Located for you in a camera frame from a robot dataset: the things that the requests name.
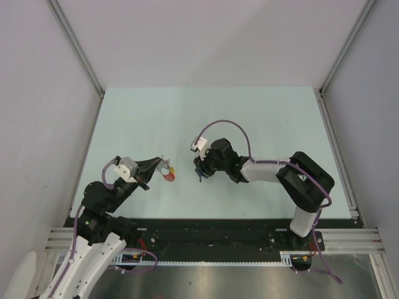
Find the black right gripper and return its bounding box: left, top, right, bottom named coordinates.
left=194, top=147, right=228, bottom=178

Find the metal key organizer red handle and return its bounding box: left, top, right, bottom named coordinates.
left=158, top=156, right=176, bottom=183

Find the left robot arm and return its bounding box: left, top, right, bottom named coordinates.
left=40, top=156, right=170, bottom=298

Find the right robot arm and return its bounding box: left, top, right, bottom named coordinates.
left=191, top=137, right=335, bottom=250

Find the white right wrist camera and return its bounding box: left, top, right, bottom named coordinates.
left=190, top=137, right=209, bottom=156

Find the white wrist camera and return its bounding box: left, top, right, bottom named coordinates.
left=115, top=157, right=138, bottom=183
left=190, top=137, right=209, bottom=156

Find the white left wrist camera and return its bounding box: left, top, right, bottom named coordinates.
left=115, top=157, right=138, bottom=183

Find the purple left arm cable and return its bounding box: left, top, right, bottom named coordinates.
left=49, top=157, right=121, bottom=297

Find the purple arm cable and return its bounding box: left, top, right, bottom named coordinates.
left=195, top=120, right=332, bottom=219
left=49, top=157, right=121, bottom=297

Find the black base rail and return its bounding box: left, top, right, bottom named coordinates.
left=122, top=218, right=325, bottom=262

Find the white slotted cable duct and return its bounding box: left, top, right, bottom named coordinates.
left=108, top=253, right=310, bottom=268

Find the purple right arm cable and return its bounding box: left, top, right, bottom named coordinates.
left=195, top=120, right=332, bottom=219

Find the aluminium frame post right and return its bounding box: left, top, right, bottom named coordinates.
left=317, top=0, right=383, bottom=94

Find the aluminium frame post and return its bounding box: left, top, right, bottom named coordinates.
left=317, top=0, right=383, bottom=94
left=46, top=0, right=105, bottom=96

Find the aluminium frame post left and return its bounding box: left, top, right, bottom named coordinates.
left=46, top=0, right=105, bottom=96

